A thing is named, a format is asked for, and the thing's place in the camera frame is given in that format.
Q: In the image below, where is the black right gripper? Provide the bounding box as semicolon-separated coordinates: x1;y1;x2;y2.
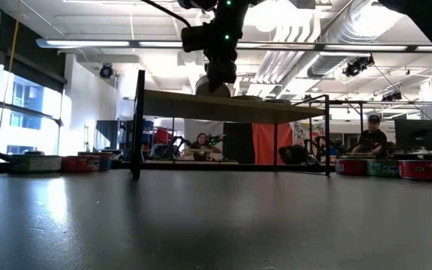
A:
204;50;239;95

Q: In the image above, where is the black track spotlight cluster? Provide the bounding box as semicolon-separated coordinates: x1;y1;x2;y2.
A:
341;55;376;78
380;91;404;103

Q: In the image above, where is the black monitor on stand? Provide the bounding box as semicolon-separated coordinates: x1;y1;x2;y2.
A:
394;118;432;152

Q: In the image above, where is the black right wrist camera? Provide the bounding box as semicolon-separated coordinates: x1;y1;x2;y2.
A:
180;25;210;53

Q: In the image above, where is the white partition panel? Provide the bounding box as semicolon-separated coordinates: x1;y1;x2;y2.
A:
183;118;224;151

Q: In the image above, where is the person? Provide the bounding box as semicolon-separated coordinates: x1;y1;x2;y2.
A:
187;132;219;161
350;114;389;157

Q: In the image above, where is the round black ceiling lamp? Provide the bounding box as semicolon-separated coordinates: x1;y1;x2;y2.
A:
98;62;114;80

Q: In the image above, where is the silver ventilation duct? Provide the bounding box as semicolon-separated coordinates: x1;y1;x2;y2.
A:
305;0;407;80

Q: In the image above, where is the black partition panel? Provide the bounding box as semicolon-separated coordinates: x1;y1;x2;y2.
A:
222;121;254;165

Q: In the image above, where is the long ceiling light strip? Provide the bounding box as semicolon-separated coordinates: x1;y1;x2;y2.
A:
35;37;432;53

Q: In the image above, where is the orange curtain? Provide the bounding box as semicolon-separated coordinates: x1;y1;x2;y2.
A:
252;122;296;166

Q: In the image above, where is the red storage bin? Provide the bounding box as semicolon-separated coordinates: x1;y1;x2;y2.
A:
154;127;173;146

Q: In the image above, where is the wooden board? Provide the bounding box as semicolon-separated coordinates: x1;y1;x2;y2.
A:
129;69;332;180

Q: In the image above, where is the dark hanging curtain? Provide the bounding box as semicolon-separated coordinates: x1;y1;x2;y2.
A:
95;119;119;150

